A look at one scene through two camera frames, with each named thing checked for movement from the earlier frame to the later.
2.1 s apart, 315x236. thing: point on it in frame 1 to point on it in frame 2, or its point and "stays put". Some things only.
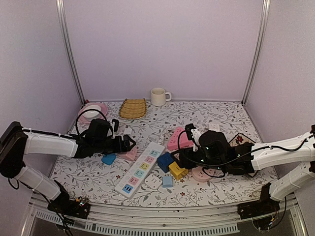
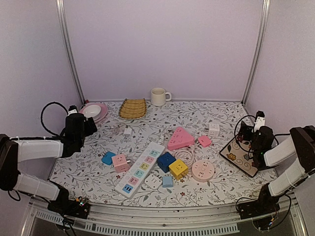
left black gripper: x=120 y=149 to x=90 y=129
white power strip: x=131 y=181 stays put
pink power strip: x=184 y=142 stays put
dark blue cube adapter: x=164 y=160 stays put
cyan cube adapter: x=109 y=159 stays put
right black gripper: x=188 y=165 to x=243 y=128
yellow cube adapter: x=176 y=172 stays put
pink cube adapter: x=130 y=155 to x=120 y=163
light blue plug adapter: x=167 y=182 stays put
